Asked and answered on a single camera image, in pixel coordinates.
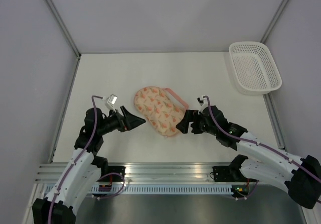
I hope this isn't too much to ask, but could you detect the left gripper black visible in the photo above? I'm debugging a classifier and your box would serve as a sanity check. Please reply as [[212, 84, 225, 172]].
[[98, 106, 145, 136]]

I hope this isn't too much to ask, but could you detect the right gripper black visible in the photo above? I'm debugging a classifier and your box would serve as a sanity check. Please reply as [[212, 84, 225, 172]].
[[176, 109, 218, 136]]

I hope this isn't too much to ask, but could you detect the floral mesh laundry bag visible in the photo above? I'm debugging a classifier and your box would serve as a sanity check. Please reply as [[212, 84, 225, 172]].
[[133, 86, 189, 137]]

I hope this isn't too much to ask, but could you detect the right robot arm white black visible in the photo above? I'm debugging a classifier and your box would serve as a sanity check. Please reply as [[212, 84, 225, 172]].
[[176, 105, 320, 209]]

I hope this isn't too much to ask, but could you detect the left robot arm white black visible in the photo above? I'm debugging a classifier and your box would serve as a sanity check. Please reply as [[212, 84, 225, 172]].
[[32, 106, 146, 223]]

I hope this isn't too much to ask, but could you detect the white perforated plastic basket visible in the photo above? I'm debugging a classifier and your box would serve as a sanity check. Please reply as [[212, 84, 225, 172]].
[[228, 41, 282, 95]]

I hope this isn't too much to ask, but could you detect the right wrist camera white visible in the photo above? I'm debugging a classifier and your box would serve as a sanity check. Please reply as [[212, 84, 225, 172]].
[[197, 95, 208, 106]]

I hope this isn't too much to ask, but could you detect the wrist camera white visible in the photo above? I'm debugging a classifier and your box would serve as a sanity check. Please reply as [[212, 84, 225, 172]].
[[102, 94, 117, 112], [197, 95, 208, 106]]

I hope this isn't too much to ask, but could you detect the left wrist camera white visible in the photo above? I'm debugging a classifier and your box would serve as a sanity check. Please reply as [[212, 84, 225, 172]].
[[102, 94, 117, 112]]

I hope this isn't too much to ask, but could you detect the aluminium mounting rail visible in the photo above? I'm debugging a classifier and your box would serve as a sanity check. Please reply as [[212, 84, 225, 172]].
[[35, 161, 251, 183]]

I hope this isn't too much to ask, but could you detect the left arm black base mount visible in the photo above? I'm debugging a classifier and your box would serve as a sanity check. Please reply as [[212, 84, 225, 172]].
[[99, 166, 126, 184]]

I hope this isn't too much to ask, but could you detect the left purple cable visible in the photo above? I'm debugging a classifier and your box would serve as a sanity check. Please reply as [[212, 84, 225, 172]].
[[49, 95, 126, 224]]

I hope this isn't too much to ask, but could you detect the purple cable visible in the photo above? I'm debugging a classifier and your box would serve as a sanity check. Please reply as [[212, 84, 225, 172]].
[[204, 95, 321, 201], [49, 95, 126, 224]]

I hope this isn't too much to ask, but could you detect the white slotted cable duct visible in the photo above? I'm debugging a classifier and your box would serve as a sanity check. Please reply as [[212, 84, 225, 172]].
[[45, 185, 233, 194]]

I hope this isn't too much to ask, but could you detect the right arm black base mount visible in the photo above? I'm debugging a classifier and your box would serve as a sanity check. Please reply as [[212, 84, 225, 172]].
[[211, 166, 242, 182]]

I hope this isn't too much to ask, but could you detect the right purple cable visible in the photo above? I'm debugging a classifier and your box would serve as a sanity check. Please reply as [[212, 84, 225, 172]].
[[204, 95, 321, 201]]

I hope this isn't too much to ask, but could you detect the left aluminium frame post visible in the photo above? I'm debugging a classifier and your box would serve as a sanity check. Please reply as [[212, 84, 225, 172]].
[[44, 0, 81, 60]]

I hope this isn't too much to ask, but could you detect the aluminium frame post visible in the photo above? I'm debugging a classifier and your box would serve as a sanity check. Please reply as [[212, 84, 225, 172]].
[[260, 0, 291, 44], [44, 0, 81, 60]]

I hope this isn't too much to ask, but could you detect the right aluminium frame post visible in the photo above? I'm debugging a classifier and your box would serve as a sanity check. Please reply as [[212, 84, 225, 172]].
[[260, 0, 291, 44]]

